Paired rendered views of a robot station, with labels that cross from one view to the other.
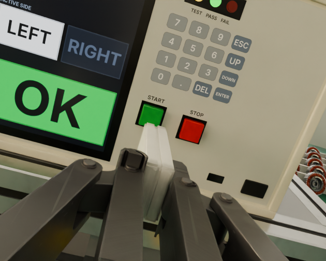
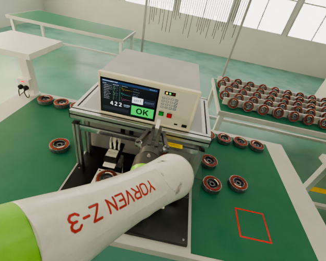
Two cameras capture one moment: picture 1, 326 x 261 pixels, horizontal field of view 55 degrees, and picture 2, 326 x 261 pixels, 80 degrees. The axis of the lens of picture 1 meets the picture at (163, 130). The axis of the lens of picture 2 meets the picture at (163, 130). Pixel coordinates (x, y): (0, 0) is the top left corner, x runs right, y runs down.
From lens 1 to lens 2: 0.64 m
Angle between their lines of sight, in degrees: 22
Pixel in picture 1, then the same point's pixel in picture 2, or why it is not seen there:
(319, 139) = (309, 70)
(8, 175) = (136, 125)
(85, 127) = (149, 115)
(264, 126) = (183, 114)
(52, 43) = (141, 102)
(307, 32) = (189, 97)
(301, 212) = (199, 130)
